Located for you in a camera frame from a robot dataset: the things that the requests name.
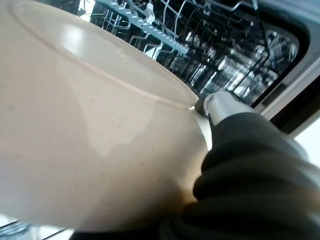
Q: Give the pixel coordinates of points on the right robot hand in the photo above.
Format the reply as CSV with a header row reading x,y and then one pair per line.
x,y
250,175

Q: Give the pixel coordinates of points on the cream ceramic plate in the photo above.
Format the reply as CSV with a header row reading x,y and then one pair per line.
x,y
87,125

